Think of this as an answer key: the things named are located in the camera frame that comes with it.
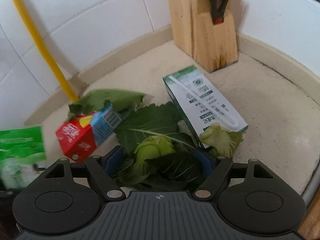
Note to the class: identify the red juice carton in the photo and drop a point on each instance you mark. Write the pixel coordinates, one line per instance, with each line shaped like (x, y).
(75, 137)

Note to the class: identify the wooden knife block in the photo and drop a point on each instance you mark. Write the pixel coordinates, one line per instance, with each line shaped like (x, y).
(195, 30)

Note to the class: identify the light green leafy vegetable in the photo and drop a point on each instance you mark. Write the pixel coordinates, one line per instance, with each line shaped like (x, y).
(150, 152)

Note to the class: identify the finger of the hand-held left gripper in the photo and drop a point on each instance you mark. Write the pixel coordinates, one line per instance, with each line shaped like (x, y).
(40, 168)

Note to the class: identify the wooden cutting board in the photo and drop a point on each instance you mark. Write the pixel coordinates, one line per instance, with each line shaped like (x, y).
(312, 222)

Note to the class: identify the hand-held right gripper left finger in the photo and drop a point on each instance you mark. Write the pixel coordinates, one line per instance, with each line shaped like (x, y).
(113, 158)

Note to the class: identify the black kitchen scissors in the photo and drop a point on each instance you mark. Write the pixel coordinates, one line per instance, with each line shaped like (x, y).
(218, 2)

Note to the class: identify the white green milk carton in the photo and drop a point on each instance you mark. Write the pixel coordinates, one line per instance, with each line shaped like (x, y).
(205, 100)

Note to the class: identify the yellow pipe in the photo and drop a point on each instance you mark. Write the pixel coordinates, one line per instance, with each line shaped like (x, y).
(37, 37)

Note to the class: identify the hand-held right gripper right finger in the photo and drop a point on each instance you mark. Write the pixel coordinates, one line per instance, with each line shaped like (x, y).
(203, 165)

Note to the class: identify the green snack packet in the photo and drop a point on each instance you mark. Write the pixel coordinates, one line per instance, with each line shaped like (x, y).
(20, 142)

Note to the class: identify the pale cabbage leaf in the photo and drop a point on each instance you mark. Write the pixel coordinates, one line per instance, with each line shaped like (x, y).
(222, 140)

